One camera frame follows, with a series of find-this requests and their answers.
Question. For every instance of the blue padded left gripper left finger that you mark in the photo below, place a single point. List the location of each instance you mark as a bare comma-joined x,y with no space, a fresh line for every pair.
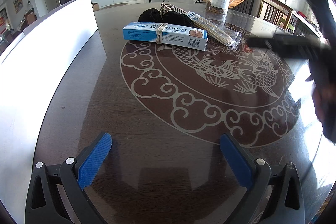
91,158

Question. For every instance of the blue white medicine box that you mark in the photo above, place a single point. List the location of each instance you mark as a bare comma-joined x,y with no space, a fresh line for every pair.
164,33

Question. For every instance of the person's right hand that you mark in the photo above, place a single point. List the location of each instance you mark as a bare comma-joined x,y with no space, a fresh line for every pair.
324,104

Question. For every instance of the black white woven hair band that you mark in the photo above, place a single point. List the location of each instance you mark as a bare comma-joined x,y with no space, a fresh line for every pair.
166,7

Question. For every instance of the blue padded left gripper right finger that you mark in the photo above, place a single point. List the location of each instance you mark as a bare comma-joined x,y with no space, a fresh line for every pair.
240,161

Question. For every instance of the chopsticks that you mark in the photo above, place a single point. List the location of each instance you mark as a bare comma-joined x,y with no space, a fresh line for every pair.
223,35

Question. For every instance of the wooden dining chair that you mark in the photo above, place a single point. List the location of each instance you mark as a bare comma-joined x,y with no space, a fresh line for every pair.
275,12

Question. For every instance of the black beanie hat bundle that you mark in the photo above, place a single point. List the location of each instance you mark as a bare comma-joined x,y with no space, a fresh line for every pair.
170,17

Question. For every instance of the wall painting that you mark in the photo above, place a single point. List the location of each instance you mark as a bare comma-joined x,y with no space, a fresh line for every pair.
18,5

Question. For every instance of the brown cardboard box on floor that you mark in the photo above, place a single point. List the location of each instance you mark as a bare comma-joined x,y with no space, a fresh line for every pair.
95,6

